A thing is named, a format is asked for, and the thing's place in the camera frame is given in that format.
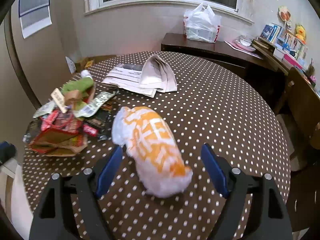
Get white plastic shopping bag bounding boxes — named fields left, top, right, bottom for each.
left=183, top=3, right=221, bottom=43

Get wall calendar poster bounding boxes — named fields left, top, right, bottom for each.
left=18, top=0, right=52, bottom=39

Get brown polka dot tablecloth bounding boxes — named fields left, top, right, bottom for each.
left=23, top=51, right=290, bottom=239

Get dark wooden sideboard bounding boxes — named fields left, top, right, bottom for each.
left=161, top=33, right=287, bottom=110

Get black white printed wrapper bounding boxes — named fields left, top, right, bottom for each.
left=73, top=91, right=117, bottom=118

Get dark snack wrapper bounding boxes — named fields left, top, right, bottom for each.
left=82, top=99, right=118, bottom=140

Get yellow duck plush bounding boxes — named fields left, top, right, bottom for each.
left=295, top=24, right=306, bottom=44

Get newspaper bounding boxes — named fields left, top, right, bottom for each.
left=102, top=55, right=177, bottom=98

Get white paper cup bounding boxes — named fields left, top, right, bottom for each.
left=80, top=69, right=93, bottom=79

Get stacked plates on sideboard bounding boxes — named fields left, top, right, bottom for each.
left=233, top=35, right=256, bottom=52

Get orange white plastic bag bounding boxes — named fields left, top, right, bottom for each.
left=111, top=106, right=193, bottom=198

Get red snack packaging box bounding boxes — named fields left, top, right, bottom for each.
left=27, top=109, right=88, bottom=157

